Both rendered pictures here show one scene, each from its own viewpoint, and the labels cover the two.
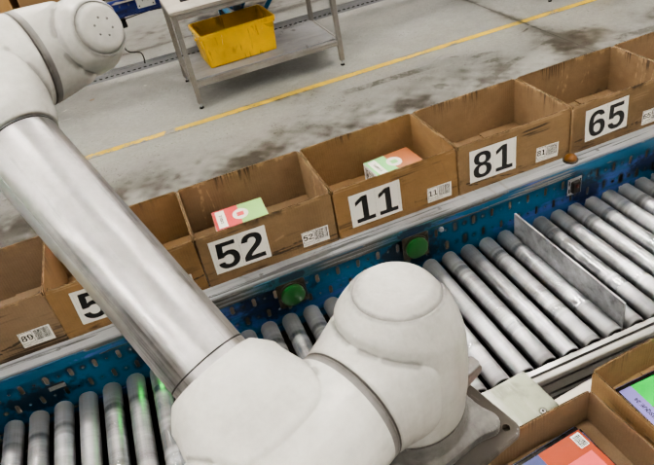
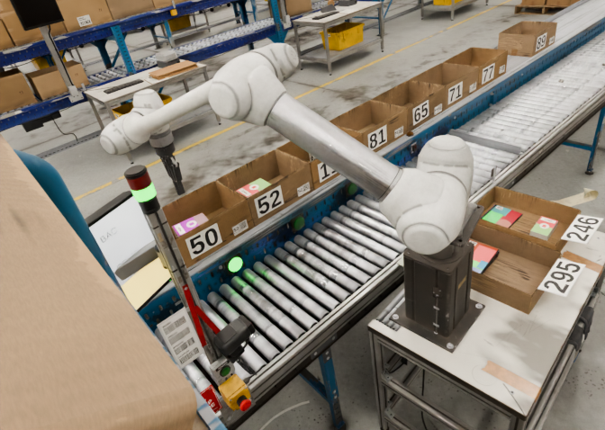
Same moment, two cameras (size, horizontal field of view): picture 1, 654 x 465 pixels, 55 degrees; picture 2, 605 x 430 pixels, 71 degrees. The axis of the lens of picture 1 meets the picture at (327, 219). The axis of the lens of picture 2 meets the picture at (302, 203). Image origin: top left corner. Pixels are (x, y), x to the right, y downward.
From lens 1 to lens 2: 0.80 m
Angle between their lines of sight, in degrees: 18
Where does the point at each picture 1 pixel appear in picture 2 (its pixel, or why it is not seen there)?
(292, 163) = (273, 156)
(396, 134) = not seen: hidden behind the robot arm
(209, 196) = (232, 182)
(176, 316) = (380, 160)
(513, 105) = (370, 114)
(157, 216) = (205, 197)
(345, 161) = (298, 153)
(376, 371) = (455, 170)
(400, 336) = (460, 155)
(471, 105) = (352, 116)
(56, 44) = (277, 64)
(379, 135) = not seen: hidden behind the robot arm
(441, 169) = not seen: hidden behind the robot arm
